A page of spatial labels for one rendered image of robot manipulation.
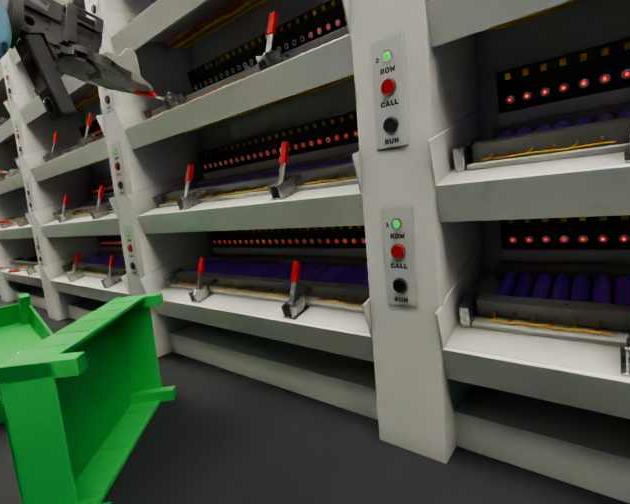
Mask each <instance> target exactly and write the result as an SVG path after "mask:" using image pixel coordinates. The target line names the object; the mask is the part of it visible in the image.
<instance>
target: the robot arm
mask: <svg viewBox="0 0 630 504"><path fill-rule="evenodd" d="M78 10H79V11H81V12H83V13H85V14H87V15H89V16H90V17H92V18H94V19H96V20H95V21H94V20H92V19H90V18H88V17H86V16H84V15H82V14H81V13H78V12H77V11H78ZM103 25H104V20H103V19H101V18H99V17H97V16H95V15H93V14H91V13H89V12H87V11H85V10H84V9H82V8H80V7H78V6H76V5H74V4H72V3H70V2H68V1H67V2H66V3H65V4H64V5H61V4H59V3H57V2H56V1H54V0H0V59H1V58H2V57H3V56H5V54H6V53H7V52H8V50H9V48H11V49H13V48H14V47H15V48H16V50H17V52H18V54H19V56H20V59H21V61H22V63H23V65H24V67H25V69H26V71H27V73H28V75H29V77H30V79H31V81H32V83H33V85H34V87H35V89H36V91H37V93H38V95H39V97H40V99H41V101H42V103H43V105H44V107H45V109H46V111H47V113H48V115H49V118H50V119H51V120H52V121H61V120H66V119H67V118H69V117H71V116H73V115H74V114H75V113H76V109H75V107H74V105H73V103H72V100H71V98H70V96H69V94H68V92H67V90H66V88H65V85H64V83H63V81H62V79H61V77H60V75H59V73H58V71H60V72H62V73H64V74H66V75H68V76H71V77H74V78H76V79H79V80H81V81H83V82H86V83H88V84H91V85H95V86H98V87H102V88H106V89H110V90H116V91H120V92H126V93H132V94H135V92H134V90H135V89H137V90H139V91H140V92H143V91H151V90H152V89H153V87H152V86H151V85H150V84H149V83H148V82H147V81H146V80H144V79H143V78H142V77H141V76H140V70H139V65H138V59H137V55H136V53H135V52H134V51H133V50H132V49H130V48H125V49H124V50H123V51H122V52H121V54H120V55H115V54H113V53H111V52H104V53H103V54H99V50H100V47H102V34H103ZM19 38H20V40H19V41H18V39H19ZM17 41H18V42H17Z"/></svg>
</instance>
